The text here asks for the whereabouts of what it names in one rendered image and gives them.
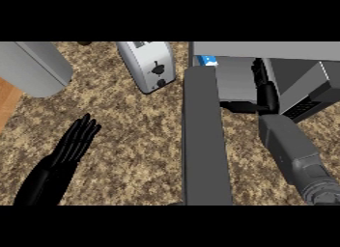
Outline dark grey microwave door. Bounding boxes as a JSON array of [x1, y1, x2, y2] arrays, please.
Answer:
[[180, 65, 233, 206]]

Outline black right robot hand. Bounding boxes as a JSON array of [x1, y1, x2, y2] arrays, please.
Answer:
[[250, 57, 282, 115]]

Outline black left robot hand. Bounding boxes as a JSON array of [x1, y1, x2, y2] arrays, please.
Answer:
[[43, 113, 104, 171]]

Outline blue and white milk carton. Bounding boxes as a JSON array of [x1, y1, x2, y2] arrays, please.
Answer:
[[195, 55, 220, 68]]

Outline silver toaster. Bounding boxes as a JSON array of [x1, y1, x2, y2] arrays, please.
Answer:
[[114, 41, 177, 96]]

